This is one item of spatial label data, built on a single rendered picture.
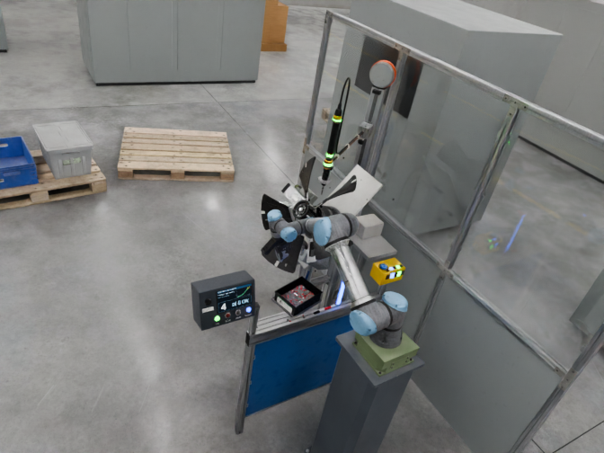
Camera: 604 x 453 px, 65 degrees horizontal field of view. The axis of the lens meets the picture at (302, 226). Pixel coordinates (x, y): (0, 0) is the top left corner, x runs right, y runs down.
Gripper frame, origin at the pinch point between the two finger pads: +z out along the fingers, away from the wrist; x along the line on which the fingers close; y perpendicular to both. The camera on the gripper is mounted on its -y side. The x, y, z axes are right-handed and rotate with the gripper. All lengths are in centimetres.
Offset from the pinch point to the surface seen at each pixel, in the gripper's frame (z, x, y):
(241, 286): -39, -38, -33
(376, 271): 6, -34, 43
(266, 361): 30, -35, -31
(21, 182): 41, 259, -138
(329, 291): 64, 10, 35
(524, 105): -75, -46, 118
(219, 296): -40, -39, -43
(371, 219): 24, 18, 77
